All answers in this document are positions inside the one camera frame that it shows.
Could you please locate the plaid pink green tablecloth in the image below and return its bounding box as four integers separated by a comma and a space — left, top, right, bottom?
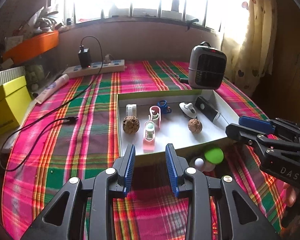
1, 60, 289, 240

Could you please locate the pink holder with grey stone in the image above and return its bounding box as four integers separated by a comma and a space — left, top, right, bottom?
143, 121, 155, 152

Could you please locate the large brown walnut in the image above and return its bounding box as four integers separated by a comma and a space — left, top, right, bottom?
123, 115, 140, 134

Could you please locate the black charger cable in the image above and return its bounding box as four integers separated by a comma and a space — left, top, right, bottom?
0, 35, 104, 172

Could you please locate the green round lid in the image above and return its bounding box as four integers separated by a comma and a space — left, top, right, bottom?
204, 147, 224, 165

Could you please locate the white power strip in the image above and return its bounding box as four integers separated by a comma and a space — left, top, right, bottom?
63, 60, 126, 79

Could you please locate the small brown walnut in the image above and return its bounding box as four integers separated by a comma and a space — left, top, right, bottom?
187, 119, 203, 134

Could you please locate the white round knob device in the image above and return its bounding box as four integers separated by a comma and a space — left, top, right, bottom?
179, 102, 197, 119

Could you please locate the pink white plastic clip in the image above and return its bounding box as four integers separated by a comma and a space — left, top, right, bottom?
149, 106, 161, 129

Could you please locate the blue orange small toy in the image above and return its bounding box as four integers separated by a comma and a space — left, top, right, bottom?
157, 100, 172, 114

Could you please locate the yellow cardboard box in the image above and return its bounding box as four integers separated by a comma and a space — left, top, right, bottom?
0, 76, 31, 136

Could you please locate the white ball in round case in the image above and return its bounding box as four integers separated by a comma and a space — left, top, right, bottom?
189, 157, 216, 172

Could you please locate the grey portable heater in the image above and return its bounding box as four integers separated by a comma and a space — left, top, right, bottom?
188, 42, 227, 89

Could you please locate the white plug on strip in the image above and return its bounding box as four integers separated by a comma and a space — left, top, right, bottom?
103, 54, 114, 64

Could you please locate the white tape roll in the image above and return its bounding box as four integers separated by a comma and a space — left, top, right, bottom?
126, 103, 137, 116

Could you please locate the pink white cream tube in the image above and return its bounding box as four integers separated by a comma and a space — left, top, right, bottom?
34, 74, 69, 105

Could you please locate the green white cardboard box tray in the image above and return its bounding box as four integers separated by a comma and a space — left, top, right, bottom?
116, 89, 239, 166

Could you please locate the black flashlight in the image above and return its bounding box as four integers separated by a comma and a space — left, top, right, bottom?
195, 96, 221, 123

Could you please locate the cream patterned curtain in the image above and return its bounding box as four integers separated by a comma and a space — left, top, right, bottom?
222, 0, 277, 96

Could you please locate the striped white box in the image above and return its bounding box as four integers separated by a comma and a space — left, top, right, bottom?
0, 66, 25, 86

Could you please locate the black charger adapter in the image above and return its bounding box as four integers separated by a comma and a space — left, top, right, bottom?
78, 45, 92, 69

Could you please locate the orange plastic tray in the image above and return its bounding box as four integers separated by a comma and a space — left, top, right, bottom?
2, 30, 59, 65

